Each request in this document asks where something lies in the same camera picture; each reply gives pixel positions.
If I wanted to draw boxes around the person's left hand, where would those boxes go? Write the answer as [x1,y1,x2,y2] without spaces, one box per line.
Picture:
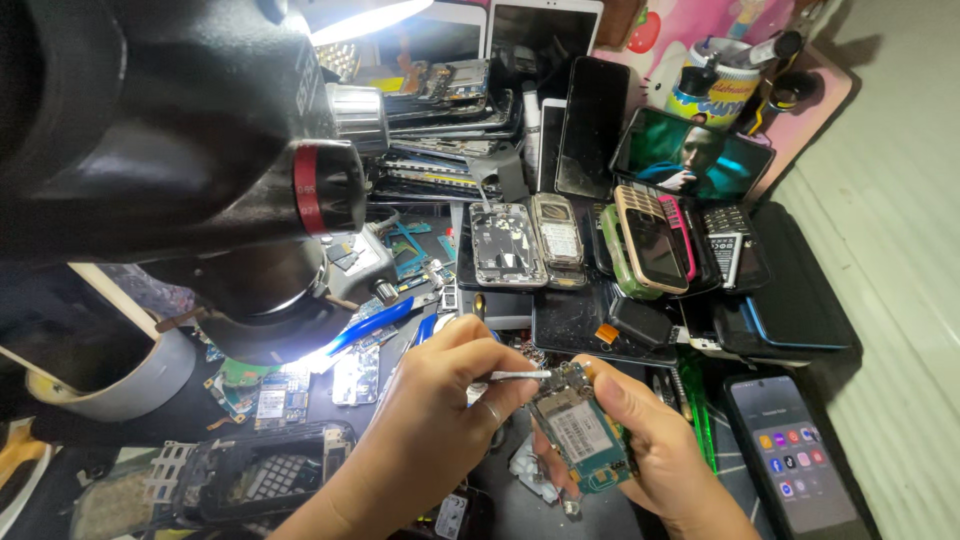
[337,313,541,520]

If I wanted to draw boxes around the person's right hand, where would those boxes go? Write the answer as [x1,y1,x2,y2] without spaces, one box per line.
[531,354,753,530]

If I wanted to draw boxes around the green phone circuit board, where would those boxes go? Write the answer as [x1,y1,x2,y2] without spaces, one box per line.
[525,362,640,498]

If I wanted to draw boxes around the silver metal tweezers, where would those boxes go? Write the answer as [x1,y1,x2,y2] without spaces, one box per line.
[466,367,555,383]

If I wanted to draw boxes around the green transparent tool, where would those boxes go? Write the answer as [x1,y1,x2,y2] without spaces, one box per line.
[677,351,719,475]

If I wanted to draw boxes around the silver shield plate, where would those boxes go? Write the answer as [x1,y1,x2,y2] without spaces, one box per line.
[331,345,382,407]

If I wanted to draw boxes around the white labelled battery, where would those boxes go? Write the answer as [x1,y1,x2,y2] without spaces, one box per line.
[434,491,471,540]

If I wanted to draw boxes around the white plastic piece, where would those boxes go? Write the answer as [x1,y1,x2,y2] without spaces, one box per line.
[509,432,562,505]

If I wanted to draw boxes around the black smartphone with icons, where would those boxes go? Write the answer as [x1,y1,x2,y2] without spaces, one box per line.
[723,372,876,540]

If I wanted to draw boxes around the small black smartphone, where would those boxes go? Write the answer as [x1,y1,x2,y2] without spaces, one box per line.
[458,288,536,332]

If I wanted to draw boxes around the small blue circuit board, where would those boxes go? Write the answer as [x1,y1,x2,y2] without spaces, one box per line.
[253,366,312,432]

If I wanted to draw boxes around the small black box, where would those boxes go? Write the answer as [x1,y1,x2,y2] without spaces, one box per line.
[608,295,677,351]

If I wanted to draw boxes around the black dusty tablet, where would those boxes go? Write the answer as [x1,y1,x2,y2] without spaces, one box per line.
[531,283,681,369]

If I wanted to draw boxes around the green flex part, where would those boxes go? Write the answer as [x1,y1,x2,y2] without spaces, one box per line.
[216,357,284,389]

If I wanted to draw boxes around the blue-edged smartphone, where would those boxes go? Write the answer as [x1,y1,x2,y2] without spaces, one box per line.
[711,294,857,355]

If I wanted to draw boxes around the silver phone back housing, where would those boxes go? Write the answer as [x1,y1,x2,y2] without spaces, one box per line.
[469,201,549,289]

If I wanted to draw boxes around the green bar phone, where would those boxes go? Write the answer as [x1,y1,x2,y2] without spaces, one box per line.
[599,203,666,302]

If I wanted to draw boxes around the white phone battery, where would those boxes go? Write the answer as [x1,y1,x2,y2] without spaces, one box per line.
[708,231,744,291]

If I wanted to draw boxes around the gold bar phone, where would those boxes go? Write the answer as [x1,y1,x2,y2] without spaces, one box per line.
[612,184,690,296]

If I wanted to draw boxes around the silver keypad phone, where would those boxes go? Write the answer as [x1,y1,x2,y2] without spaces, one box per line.
[530,192,588,291]

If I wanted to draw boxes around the black keypad phone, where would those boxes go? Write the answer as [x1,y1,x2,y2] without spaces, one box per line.
[699,203,772,294]

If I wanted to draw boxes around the pink bar phone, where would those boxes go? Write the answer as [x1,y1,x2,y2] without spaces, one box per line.
[657,193,698,283]

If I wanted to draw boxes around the grey tape roll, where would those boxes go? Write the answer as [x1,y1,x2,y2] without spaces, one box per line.
[24,262,198,423]

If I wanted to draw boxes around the stack of phone screens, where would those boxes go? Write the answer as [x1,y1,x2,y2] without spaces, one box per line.
[366,58,526,205]

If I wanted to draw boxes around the white-edged smartphone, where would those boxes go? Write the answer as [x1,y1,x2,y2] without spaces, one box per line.
[535,97,569,195]

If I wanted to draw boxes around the black smartphone playing video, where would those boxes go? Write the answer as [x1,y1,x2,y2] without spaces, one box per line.
[608,105,777,204]

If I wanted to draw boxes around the tall black smartphone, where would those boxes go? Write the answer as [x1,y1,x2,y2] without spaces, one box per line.
[554,55,632,201]

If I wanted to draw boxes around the black stereo microscope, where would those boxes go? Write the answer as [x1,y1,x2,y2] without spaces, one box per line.
[0,0,400,369]

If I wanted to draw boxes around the colourful cup with tools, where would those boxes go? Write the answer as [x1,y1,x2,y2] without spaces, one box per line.
[663,31,804,130]

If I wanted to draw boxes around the white tablet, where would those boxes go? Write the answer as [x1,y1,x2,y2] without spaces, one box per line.
[486,0,606,100]
[373,0,490,70]

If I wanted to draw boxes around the black round magnifier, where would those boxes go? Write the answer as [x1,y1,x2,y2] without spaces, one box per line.
[768,70,820,111]

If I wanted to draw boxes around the yellow object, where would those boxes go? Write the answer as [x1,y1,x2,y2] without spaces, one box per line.
[0,418,51,490]

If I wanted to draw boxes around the white bright desk lamp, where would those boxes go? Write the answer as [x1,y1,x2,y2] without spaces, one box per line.
[288,0,436,48]

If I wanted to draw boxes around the blue-handled pliers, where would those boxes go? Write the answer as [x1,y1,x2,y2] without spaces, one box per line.
[321,294,442,363]

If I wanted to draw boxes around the black phone frame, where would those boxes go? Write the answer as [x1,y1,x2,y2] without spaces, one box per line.
[174,420,358,528]

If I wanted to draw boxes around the white keypad frame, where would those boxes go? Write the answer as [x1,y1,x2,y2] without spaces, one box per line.
[141,440,198,505]

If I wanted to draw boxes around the grey plastic bracket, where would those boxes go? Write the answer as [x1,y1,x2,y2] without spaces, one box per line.
[465,141,531,204]

